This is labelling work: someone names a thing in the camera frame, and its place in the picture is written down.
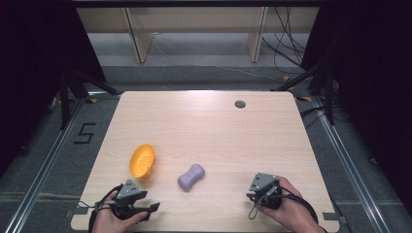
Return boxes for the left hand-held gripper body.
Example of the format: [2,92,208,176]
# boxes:
[112,179,149,221]

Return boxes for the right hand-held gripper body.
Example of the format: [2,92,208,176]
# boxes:
[248,172,284,210]

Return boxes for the person's right hand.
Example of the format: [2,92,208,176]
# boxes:
[257,176,320,233]

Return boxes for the person's left hand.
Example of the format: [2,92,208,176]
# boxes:
[91,190,149,233]

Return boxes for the orange oval soap dish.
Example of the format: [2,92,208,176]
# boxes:
[128,143,156,181]

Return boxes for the purple bone-shaped soap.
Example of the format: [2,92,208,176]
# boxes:
[177,163,206,192]

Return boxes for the black tripod stand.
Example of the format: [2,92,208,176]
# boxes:
[57,66,121,131]
[270,54,338,126]

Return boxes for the dark curtain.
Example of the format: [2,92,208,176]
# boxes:
[0,0,108,178]
[300,0,412,208]

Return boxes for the grey looped cord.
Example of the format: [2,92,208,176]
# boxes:
[248,185,275,220]

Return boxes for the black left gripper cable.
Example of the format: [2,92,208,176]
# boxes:
[87,183,125,233]

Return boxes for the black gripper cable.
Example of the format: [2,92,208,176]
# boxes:
[87,183,125,233]
[271,186,328,233]

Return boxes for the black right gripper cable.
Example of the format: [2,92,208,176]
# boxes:
[271,186,328,233]

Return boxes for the aluminium floor rail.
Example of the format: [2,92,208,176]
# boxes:
[294,95,394,233]
[4,91,121,233]

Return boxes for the bundle of black floor cables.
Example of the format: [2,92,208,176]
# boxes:
[260,6,325,76]

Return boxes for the light wooden desk frame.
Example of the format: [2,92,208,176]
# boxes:
[76,6,321,64]

